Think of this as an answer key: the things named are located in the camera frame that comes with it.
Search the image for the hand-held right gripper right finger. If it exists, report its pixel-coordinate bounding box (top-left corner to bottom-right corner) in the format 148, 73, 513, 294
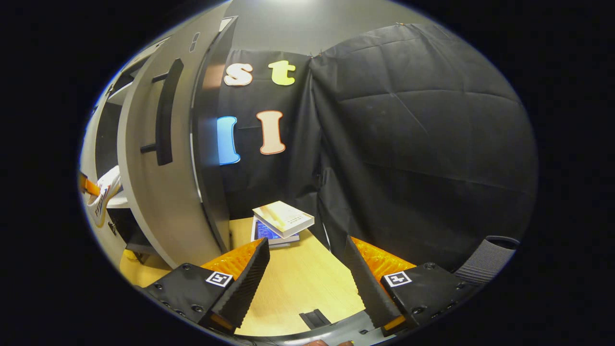
344, 235, 481, 337

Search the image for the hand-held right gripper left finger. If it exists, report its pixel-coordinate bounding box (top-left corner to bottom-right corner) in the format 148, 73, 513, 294
142, 238, 271, 334

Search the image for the white canvas shoe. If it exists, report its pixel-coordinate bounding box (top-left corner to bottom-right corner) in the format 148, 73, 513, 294
86, 166, 123, 228

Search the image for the white shoe cabinet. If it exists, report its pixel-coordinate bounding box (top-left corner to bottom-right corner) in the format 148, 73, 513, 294
79, 17, 238, 270

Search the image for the white shoe cabinet door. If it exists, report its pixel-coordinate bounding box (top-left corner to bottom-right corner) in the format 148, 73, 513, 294
117, 17, 238, 269

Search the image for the blue book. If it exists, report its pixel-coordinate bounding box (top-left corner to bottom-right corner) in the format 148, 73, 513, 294
250, 216, 301, 248

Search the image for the white book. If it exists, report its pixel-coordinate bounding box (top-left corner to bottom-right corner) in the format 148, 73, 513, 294
252, 201, 315, 239

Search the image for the dark ribbed container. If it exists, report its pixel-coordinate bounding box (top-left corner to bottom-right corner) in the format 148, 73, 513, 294
454, 235, 521, 287

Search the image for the black backdrop cloth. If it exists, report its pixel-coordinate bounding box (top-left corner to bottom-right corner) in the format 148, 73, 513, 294
216, 22, 539, 272

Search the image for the black door handle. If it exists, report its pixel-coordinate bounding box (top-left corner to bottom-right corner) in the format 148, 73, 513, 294
140, 58, 185, 166

